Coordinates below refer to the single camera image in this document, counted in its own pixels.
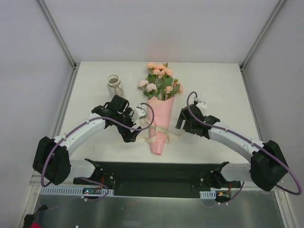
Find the left white cable duct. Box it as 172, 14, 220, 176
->
40, 186, 114, 197

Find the white cable duct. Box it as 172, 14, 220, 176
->
40, 186, 114, 197
199, 190, 217, 200

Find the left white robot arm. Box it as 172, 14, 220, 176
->
33, 95, 147, 187

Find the aluminium front rail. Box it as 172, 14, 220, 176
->
29, 174, 76, 186

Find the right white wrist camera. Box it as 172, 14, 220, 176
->
193, 97, 208, 109

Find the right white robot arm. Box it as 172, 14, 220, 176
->
176, 104, 288, 191

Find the red black object corner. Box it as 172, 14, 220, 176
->
23, 204, 48, 228

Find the pink flower bunch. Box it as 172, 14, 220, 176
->
137, 63, 183, 101

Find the pink wrapping paper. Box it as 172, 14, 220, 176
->
147, 97, 174, 155

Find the left aluminium frame post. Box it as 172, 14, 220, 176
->
36, 0, 77, 69

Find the aluminium frame post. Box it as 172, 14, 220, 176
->
36, 0, 77, 69
239, 0, 287, 73

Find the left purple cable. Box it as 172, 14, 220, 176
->
40, 102, 155, 188

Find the white ribbed ceramic vase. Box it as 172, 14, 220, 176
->
106, 74, 126, 98

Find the cream printed ribbon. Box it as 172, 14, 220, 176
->
114, 117, 188, 146

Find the right aluminium frame post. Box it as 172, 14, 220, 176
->
239, 0, 287, 73

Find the right white cable duct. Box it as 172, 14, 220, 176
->
199, 190, 217, 200

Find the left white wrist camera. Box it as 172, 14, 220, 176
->
133, 103, 148, 122

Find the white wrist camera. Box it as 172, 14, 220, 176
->
193, 97, 208, 109
133, 103, 148, 122

